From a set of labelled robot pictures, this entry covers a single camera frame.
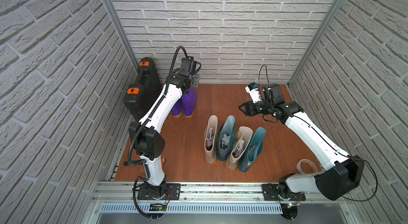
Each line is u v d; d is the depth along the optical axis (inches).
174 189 29.3
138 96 30.1
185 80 22.7
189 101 33.7
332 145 17.0
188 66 24.2
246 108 27.0
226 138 29.1
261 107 25.4
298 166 31.8
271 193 29.1
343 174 15.2
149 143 18.4
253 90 26.8
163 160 32.0
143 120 18.4
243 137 25.4
